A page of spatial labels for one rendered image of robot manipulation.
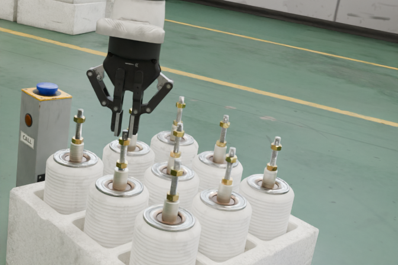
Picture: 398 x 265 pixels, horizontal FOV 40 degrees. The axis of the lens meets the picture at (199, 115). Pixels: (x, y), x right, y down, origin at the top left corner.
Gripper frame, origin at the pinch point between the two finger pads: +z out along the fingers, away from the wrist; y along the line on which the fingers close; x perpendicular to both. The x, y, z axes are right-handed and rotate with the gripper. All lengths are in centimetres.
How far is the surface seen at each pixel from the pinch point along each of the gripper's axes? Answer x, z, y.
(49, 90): -20.9, 3.0, 17.7
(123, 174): 1.0, 7.7, -0.8
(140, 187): -0.4, 10.1, -3.6
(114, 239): 4.7, 17.0, -1.0
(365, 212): -60, 35, -60
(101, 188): 2.2, 10.1, 2.1
